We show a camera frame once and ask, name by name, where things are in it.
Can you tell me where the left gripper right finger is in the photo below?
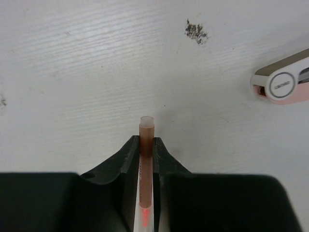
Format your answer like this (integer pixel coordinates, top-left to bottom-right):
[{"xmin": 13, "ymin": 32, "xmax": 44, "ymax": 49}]
[{"xmin": 153, "ymin": 138, "xmax": 302, "ymax": 232}]

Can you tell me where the orange highlighter pen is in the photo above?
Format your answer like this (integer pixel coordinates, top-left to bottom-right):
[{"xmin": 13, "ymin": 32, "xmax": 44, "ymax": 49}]
[{"xmin": 138, "ymin": 116, "xmax": 155, "ymax": 232}]

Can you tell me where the pink correction tape dispenser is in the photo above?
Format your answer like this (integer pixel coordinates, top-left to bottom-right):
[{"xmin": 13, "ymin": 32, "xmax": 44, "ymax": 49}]
[{"xmin": 250, "ymin": 49, "xmax": 309, "ymax": 105}]

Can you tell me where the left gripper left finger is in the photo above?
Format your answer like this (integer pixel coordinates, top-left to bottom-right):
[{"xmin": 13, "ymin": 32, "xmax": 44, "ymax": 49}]
[{"xmin": 0, "ymin": 136, "xmax": 139, "ymax": 232}]

